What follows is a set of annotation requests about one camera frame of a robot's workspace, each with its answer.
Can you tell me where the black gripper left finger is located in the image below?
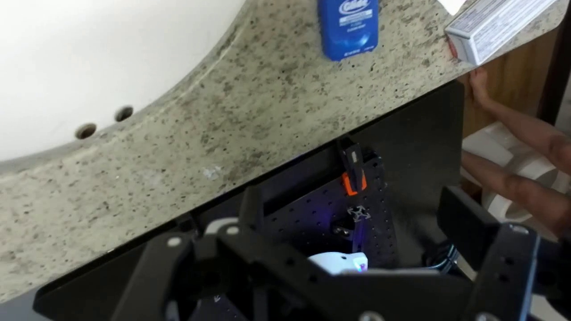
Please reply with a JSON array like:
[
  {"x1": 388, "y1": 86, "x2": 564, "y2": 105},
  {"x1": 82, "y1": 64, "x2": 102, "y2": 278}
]
[{"x1": 239, "y1": 185, "x2": 264, "y2": 230}]

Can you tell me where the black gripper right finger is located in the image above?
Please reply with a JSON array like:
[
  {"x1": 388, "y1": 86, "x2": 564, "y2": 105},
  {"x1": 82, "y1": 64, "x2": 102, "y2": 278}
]
[{"x1": 437, "y1": 185, "x2": 502, "y2": 267}]

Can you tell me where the person's forearm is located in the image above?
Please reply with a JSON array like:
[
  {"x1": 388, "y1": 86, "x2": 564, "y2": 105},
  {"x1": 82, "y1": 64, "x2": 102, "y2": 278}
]
[{"x1": 461, "y1": 64, "x2": 571, "y2": 239}]

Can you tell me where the black clamp orange tip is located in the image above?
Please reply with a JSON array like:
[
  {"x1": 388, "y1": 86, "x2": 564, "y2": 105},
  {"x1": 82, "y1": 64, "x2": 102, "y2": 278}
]
[{"x1": 339, "y1": 137, "x2": 368, "y2": 198}]

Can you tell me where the white toothpaste box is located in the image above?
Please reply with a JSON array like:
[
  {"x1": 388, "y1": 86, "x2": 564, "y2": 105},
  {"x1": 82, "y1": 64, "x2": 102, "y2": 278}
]
[{"x1": 446, "y1": 0, "x2": 557, "y2": 66}]

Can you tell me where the blue dental floss box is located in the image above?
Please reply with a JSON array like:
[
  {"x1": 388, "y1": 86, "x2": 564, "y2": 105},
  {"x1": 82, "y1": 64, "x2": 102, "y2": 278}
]
[{"x1": 318, "y1": 0, "x2": 380, "y2": 61}]

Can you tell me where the white sink basin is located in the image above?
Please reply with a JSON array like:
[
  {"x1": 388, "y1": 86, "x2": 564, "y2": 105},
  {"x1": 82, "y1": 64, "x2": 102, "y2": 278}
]
[{"x1": 0, "y1": 0, "x2": 247, "y2": 160}]

